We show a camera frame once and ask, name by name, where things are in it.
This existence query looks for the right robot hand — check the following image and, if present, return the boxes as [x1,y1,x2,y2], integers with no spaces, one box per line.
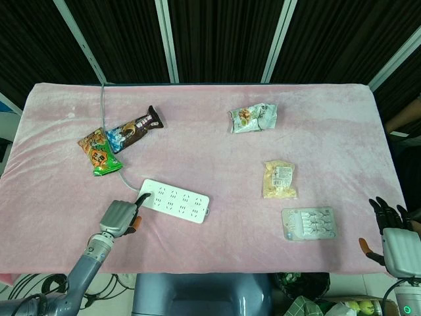
[358,196,421,279]

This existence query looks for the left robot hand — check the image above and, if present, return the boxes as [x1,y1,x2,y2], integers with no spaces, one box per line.
[99,192,152,239]

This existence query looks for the white power strip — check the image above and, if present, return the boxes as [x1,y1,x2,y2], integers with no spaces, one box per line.
[137,178,211,224]

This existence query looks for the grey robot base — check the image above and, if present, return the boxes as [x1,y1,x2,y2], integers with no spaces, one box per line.
[131,273,272,316]

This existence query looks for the orange green snack packet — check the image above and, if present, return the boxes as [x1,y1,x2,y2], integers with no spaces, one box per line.
[77,127,123,177]

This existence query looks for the brown chocolate bar wrapper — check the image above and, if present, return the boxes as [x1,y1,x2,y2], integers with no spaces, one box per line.
[105,105,164,155]

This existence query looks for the silver blister pack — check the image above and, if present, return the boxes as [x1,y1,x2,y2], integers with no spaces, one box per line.
[281,206,338,242]

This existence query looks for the pink table cloth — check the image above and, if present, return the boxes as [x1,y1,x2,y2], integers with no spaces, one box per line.
[0,82,407,276]

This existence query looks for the green checkered bag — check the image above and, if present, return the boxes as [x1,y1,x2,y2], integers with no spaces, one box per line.
[283,295,333,316]

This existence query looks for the yellow chips clear packet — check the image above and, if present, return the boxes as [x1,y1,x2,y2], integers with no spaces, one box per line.
[262,159,299,200]

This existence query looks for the crumpled white snack packet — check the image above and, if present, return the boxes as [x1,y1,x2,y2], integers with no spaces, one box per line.
[228,103,278,134]

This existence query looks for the black floor cables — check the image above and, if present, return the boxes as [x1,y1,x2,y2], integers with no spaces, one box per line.
[6,273,136,310]

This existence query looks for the grey power strip cable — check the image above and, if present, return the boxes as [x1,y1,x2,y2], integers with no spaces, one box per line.
[99,82,141,192]

